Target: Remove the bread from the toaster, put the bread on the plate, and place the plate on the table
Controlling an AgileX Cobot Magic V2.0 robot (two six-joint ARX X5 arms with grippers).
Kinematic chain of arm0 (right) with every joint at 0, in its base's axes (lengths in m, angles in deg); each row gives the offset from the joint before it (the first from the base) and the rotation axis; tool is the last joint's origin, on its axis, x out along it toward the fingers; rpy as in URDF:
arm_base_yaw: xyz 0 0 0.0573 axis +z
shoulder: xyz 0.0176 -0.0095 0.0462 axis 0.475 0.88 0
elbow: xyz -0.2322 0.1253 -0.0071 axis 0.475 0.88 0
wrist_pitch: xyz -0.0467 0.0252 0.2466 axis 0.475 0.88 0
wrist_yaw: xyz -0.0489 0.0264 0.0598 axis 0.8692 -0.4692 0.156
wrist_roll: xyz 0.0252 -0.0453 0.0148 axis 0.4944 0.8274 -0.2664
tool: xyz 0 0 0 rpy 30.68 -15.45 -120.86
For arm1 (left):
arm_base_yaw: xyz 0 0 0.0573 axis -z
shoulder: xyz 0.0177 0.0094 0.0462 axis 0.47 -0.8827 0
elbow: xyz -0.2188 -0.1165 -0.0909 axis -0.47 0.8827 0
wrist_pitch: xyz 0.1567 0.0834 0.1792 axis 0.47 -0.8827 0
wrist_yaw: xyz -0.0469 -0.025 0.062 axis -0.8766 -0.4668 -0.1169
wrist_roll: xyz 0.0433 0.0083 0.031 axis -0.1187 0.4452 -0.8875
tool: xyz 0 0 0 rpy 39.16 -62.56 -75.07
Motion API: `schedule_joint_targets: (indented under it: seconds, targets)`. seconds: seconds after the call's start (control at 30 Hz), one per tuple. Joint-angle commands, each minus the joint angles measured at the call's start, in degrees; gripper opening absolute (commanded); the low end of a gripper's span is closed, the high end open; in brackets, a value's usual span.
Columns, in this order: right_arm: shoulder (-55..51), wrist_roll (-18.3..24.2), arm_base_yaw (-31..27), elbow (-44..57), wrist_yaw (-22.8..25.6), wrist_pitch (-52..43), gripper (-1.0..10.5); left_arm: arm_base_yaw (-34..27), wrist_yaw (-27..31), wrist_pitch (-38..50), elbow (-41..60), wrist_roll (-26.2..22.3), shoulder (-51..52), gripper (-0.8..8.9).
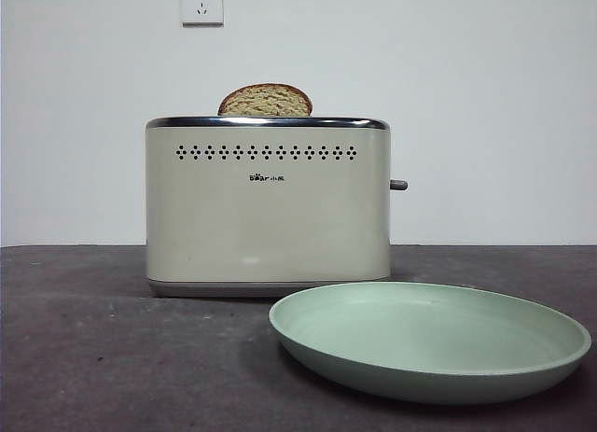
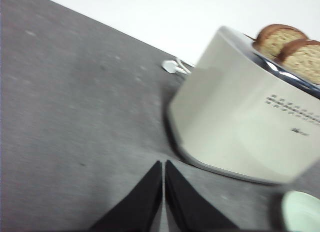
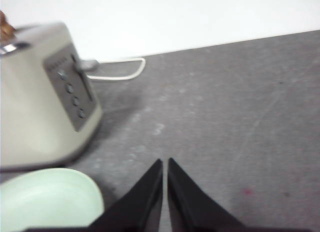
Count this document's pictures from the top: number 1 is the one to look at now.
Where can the grey toaster lever knob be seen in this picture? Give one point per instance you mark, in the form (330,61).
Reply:
(399,185)

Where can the large toast bread slice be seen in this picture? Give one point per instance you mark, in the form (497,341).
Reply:
(263,101)

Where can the cream two-slot toaster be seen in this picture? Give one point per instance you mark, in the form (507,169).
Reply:
(266,227)

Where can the white wall socket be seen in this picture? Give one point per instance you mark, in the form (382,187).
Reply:
(203,12)

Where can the pale green round plate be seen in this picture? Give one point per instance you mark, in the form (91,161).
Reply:
(420,338)

